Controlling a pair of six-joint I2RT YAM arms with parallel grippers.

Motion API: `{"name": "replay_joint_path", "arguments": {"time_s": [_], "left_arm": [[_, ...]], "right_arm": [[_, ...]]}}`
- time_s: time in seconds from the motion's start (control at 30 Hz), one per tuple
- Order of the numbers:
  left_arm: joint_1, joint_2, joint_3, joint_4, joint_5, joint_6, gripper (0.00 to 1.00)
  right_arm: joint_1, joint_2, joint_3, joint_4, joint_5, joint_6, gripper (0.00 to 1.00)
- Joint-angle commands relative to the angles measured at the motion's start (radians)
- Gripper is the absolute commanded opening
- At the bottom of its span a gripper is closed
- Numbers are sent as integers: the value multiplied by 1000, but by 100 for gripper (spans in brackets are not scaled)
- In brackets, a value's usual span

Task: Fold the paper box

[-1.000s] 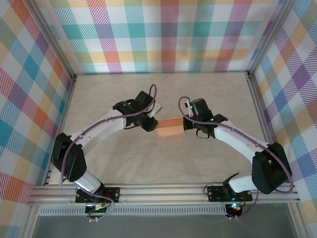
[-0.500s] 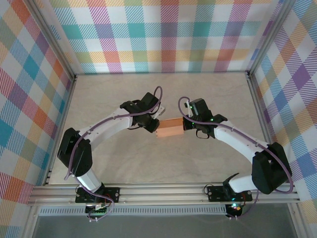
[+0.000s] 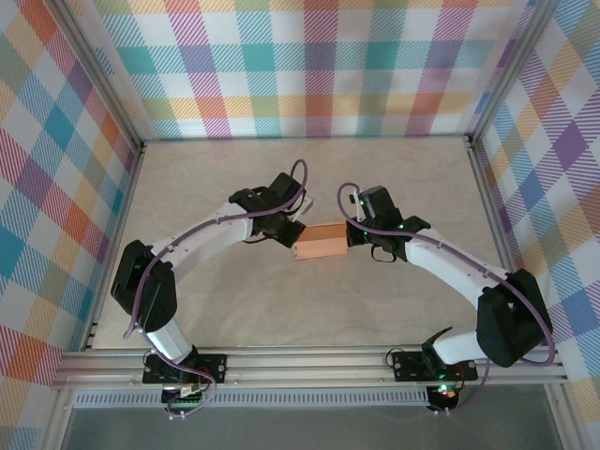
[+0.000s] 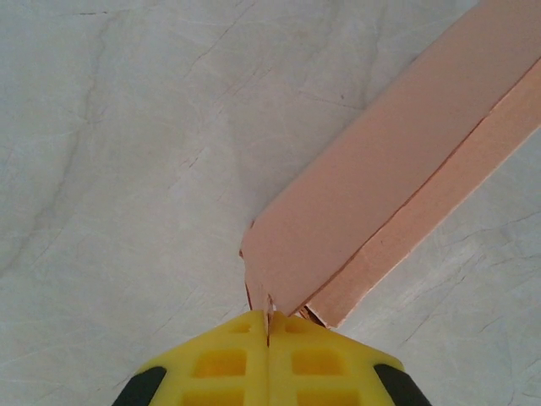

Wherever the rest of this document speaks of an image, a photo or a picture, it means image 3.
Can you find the salmon cardboard paper box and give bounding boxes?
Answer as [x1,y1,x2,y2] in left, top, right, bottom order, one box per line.
[292,222,351,261]

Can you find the aluminium frame side rail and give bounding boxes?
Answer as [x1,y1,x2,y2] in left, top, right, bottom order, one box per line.
[80,140,147,353]
[463,135,540,347]

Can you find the aluminium frame cross rail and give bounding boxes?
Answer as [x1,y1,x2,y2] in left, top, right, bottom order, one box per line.
[51,349,569,391]

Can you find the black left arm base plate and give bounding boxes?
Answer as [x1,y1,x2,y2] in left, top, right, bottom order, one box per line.
[142,352,230,385]

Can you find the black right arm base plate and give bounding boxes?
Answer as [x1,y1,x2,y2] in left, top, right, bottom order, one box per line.
[391,349,479,382]

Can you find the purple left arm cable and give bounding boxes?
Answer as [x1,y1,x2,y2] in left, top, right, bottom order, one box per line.
[122,158,310,421]

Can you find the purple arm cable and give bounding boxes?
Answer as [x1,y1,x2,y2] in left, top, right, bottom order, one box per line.
[122,158,310,421]
[337,182,559,416]

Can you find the grey slotted cable duct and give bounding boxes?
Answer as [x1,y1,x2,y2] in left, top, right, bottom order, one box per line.
[72,388,432,409]

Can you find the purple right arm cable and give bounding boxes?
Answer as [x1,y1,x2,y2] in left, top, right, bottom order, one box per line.
[337,182,559,416]

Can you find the aluminium frame corner post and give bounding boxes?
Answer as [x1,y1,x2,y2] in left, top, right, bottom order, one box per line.
[54,0,147,151]
[466,0,562,146]

